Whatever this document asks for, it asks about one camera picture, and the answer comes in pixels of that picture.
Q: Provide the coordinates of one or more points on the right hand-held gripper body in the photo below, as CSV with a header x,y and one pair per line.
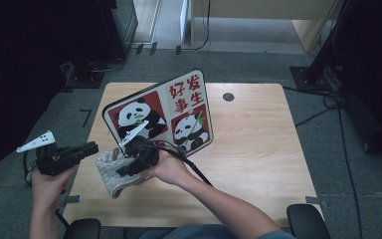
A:
x,y
144,154

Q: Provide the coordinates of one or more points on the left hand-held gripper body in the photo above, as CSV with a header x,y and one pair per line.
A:
x,y
51,161

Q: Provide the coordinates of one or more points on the beige cloth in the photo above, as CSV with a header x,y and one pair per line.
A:
x,y
112,176

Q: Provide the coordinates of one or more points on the panda print square board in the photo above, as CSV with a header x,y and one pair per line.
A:
x,y
179,99

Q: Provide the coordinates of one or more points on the person's left hand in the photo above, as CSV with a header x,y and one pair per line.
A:
x,y
48,189

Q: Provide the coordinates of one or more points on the person's right hand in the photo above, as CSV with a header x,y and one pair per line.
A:
x,y
170,169

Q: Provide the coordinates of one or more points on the black angled tape mark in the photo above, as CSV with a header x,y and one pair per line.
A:
x,y
88,116

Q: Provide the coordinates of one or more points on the grey tape piece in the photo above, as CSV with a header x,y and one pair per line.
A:
x,y
315,200
71,199

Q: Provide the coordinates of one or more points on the black metal stand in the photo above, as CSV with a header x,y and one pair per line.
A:
x,y
306,78
86,79

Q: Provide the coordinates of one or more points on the black chair armrest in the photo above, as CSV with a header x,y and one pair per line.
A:
x,y
306,222
83,229

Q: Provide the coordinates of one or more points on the person's blue-grey shirt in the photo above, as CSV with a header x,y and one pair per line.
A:
x,y
192,233

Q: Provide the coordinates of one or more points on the dark curtain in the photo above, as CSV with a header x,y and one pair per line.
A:
x,y
20,66
378,66

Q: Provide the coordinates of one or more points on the black cabinet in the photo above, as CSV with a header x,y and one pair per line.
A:
x,y
122,26

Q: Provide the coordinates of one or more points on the white panel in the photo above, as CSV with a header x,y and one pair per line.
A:
x,y
184,16

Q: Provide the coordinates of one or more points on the light wooden desk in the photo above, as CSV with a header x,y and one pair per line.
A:
x,y
262,8

